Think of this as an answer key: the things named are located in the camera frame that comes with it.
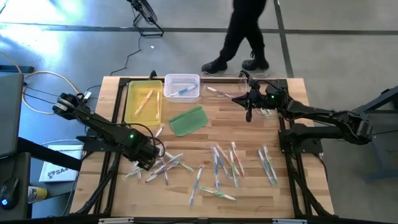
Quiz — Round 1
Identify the black fan cable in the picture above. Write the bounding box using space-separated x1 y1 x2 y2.
109 34 143 77

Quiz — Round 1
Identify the yellow floor cable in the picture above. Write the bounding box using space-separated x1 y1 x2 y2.
0 51 85 115

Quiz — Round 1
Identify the yellow plastic tray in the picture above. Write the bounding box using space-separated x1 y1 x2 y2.
123 80 164 127

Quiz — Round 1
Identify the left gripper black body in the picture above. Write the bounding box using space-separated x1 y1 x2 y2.
124 139 160 170

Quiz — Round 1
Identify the dark olive desk pad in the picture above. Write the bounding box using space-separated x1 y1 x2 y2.
0 151 32 220

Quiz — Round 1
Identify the person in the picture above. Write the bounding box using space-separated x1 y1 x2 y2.
201 0 271 75

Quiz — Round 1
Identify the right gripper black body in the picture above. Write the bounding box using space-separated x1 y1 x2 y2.
246 80 282 123

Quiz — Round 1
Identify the white perforated plastic basket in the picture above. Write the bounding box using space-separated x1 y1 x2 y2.
163 73 201 104

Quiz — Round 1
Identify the yellow white can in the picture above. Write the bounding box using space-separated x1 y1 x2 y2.
27 185 48 203

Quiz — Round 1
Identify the black floor fan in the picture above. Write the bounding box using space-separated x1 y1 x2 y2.
126 0 165 37

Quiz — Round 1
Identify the black floor cable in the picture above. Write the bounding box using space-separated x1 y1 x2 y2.
23 86 60 98

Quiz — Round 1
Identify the white printed cardboard box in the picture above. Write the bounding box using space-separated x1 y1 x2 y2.
39 144 84 183

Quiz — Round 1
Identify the black computer mouse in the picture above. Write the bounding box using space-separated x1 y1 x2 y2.
0 177 19 210

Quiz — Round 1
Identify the black diagonal beam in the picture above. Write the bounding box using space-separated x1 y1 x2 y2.
17 136 83 172

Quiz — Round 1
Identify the clear plastic bin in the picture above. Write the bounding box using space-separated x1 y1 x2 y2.
198 74 249 101
247 73 289 118

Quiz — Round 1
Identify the blue metal table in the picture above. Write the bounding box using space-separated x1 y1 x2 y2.
350 84 398 185

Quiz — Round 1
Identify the green cloth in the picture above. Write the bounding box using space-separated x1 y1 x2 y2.
169 105 210 138

